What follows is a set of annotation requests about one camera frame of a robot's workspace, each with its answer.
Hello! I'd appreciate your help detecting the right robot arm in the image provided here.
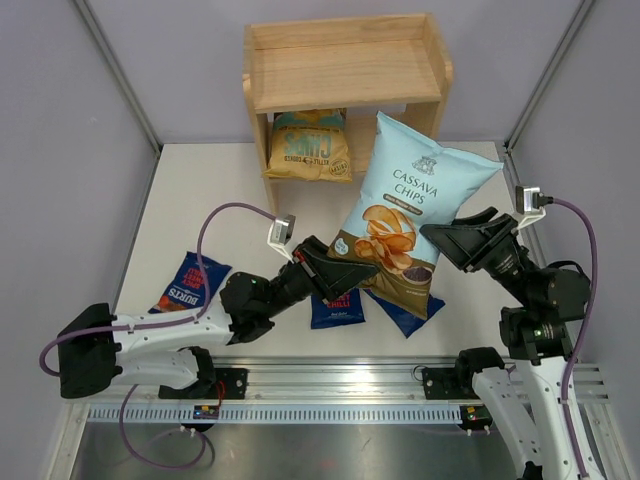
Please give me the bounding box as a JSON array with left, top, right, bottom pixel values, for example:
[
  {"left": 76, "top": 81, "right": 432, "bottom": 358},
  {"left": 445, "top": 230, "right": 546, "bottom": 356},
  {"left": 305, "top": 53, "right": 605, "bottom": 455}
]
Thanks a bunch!
[{"left": 420, "top": 207, "right": 603, "bottom": 479}]

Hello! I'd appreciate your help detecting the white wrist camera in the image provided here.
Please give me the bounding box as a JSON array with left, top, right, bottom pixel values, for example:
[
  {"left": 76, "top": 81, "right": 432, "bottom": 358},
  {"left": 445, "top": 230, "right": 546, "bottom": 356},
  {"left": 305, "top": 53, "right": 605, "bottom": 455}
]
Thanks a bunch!
[
  {"left": 513, "top": 185, "right": 554, "bottom": 230},
  {"left": 267, "top": 215, "right": 296, "bottom": 248}
]

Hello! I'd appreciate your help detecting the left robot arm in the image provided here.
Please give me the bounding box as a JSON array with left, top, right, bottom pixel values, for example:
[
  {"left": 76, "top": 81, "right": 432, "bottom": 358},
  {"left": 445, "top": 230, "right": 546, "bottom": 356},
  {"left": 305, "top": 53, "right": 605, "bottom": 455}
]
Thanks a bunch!
[{"left": 55, "top": 236, "right": 379, "bottom": 400}]

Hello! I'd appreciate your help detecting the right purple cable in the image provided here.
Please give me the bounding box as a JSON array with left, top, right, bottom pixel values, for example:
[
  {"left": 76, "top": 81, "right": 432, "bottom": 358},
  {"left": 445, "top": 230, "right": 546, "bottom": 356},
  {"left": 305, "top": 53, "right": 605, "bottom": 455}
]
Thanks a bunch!
[{"left": 547, "top": 196, "right": 599, "bottom": 480}]

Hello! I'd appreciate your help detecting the wooden two-tier shelf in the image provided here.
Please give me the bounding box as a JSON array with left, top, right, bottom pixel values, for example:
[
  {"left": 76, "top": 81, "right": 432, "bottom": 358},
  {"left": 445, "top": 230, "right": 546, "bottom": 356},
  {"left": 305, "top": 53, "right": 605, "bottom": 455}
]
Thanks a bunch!
[{"left": 241, "top": 12, "right": 455, "bottom": 214}]

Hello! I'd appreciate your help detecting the white slotted cable duct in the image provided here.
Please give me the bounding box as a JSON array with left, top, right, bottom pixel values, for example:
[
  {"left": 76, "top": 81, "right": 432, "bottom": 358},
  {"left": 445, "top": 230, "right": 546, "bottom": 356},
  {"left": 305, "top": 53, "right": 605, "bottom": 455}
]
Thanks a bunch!
[{"left": 87, "top": 403, "right": 462, "bottom": 425}]

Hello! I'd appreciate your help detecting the blue burts bag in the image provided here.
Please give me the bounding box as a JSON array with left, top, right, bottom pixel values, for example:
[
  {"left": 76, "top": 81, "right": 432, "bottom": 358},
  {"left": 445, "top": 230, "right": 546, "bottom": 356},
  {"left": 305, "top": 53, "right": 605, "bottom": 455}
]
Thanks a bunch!
[
  {"left": 148, "top": 252, "right": 232, "bottom": 314},
  {"left": 310, "top": 289, "right": 365, "bottom": 330},
  {"left": 364, "top": 289, "right": 446, "bottom": 339}
]

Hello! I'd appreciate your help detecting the light blue cassava chips bag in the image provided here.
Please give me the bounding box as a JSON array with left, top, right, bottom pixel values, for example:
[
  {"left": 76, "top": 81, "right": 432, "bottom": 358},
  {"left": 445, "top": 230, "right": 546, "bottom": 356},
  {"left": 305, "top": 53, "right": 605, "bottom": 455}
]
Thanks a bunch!
[{"left": 329, "top": 113, "right": 502, "bottom": 319}]

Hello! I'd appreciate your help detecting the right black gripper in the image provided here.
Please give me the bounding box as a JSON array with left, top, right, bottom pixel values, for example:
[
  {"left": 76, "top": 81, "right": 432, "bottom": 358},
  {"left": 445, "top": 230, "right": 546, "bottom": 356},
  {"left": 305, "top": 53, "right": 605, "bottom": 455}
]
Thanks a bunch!
[{"left": 420, "top": 205, "right": 538, "bottom": 307}]

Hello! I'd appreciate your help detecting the yellow kettle chips bag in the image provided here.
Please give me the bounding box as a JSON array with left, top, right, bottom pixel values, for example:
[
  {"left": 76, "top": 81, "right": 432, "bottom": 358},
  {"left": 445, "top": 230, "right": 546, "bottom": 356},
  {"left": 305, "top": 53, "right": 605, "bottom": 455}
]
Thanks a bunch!
[{"left": 264, "top": 108, "right": 352, "bottom": 183}]

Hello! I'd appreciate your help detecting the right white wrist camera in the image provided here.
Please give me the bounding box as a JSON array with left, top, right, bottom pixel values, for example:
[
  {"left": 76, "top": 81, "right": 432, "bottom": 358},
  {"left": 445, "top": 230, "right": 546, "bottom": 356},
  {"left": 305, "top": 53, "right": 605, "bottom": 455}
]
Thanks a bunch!
[{"left": 513, "top": 185, "right": 554, "bottom": 230}]

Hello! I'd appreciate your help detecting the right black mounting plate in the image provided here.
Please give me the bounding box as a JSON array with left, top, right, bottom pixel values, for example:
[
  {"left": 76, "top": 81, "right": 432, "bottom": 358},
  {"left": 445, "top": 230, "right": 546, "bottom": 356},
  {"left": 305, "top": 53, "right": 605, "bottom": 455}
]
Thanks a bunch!
[{"left": 421, "top": 367, "right": 466, "bottom": 400}]

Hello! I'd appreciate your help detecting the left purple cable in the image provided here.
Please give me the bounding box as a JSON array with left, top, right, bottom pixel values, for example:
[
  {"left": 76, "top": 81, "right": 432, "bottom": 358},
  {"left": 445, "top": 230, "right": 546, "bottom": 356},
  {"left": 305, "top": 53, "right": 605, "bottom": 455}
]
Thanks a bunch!
[{"left": 39, "top": 201, "right": 276, "bottom": 471}]

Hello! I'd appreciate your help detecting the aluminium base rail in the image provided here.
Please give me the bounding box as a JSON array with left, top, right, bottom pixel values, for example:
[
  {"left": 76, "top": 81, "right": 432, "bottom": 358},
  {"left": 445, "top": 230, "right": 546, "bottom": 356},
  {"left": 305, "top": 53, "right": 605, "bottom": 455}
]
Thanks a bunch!
[{"left": 67, "top": 355, "right": 609, "bottom": 404}]

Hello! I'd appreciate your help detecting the purple cable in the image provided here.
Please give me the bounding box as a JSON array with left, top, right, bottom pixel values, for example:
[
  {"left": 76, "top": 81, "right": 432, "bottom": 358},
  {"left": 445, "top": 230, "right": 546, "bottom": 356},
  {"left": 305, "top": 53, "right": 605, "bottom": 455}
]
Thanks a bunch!
[
  {"left": 39, "top": 201, "right": 276, "bottom": 471},
  {"left": 547, "top": 196, "right": 599, "bottom": 480}
]

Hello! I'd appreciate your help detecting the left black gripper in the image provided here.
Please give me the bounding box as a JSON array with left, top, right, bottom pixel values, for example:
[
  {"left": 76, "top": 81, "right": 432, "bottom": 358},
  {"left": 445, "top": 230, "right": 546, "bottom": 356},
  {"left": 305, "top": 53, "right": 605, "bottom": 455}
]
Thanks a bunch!
[{"left": 261, "top": 236, "right": 378, "bottom": 319}]

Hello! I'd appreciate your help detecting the black mounting plate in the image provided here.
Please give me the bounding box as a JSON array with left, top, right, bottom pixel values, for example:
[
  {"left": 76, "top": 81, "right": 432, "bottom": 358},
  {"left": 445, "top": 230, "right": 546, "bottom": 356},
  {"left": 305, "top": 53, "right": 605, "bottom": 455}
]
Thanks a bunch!
[
  {"left": 197, "top": 367, "right": 249, "bottom": 400},
  {"left": 421, "top": 367, "right": 466, "bottom": 400}
]

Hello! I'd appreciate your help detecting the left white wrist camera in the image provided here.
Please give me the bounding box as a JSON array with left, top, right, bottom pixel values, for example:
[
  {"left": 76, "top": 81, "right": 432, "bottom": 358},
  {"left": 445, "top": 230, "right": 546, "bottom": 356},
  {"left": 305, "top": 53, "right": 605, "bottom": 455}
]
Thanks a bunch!
[{"left": 267, "top": 215, "right": 296, "bottom": 248}]

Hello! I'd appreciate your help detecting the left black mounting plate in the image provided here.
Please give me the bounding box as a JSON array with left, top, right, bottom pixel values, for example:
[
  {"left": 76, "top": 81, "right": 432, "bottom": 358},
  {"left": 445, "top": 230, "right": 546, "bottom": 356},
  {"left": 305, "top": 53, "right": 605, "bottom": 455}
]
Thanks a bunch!
[{"left": 197, "top": 367, "right": 249, "bottom": 400}]

